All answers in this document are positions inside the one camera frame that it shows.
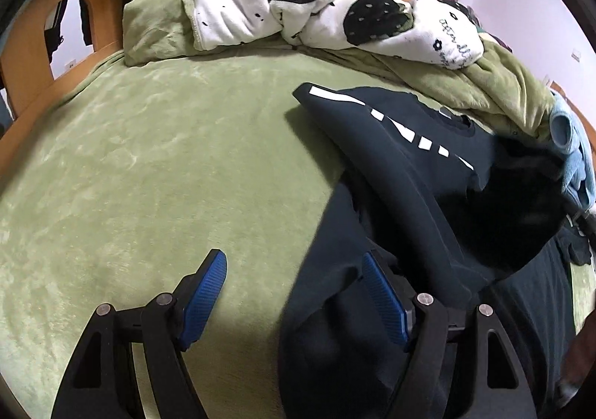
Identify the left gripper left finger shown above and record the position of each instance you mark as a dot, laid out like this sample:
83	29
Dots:
100	379

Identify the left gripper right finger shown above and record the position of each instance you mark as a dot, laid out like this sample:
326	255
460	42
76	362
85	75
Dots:
459	364

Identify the dark navy sweatshirt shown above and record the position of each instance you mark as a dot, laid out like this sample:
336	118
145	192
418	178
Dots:
469	217

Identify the green plush bed sheet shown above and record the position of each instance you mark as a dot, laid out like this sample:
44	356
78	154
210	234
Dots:
125	185

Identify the light blue fleece garment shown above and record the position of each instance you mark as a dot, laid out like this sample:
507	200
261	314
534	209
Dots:
571	141

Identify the green plush blanket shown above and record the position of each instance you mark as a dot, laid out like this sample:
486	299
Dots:
497	89

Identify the white black patterned quilt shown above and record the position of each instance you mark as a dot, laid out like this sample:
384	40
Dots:
424	31

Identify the wooden bed frame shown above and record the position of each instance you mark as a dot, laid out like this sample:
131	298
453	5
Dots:
26	71

